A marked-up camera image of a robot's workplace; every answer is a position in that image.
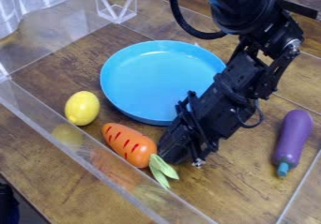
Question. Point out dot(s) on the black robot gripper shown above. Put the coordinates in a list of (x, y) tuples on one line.
[(206, 119)]

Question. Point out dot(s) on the clear acrylic enclosure wall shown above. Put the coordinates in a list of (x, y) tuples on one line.
[(51, 59)]

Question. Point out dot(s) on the blue round plate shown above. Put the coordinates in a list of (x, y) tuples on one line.
[(149, 76)]

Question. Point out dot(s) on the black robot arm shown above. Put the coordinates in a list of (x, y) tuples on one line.
[(270, 37)]

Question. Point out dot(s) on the clear acrylic corner bracket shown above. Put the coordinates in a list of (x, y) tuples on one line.
[(114, 13)]

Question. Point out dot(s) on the purple toy eggplant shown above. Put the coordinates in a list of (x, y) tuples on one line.
[(296, 130)]

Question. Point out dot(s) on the orange toy carrot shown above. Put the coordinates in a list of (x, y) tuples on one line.
[(138, 149)]

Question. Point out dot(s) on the yellow toy lemon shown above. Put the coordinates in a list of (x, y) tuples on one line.
[(82, 108)]

